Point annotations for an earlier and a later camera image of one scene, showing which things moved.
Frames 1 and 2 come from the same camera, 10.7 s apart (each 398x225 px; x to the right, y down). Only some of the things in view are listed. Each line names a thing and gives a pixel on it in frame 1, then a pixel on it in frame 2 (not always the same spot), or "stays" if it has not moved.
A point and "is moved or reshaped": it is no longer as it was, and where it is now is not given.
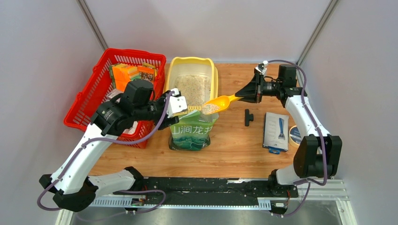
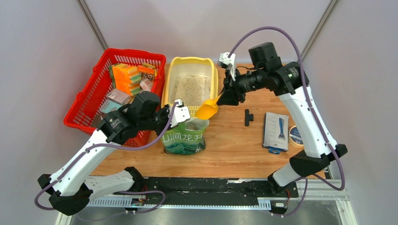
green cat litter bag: (193, 131) is moved or reshaped
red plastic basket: (98, 86) stays
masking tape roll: (294, 136) stays
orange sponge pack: (121, 74) stays
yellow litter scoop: (224, 101) is moved or reshaped
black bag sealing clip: (248, 117) stays
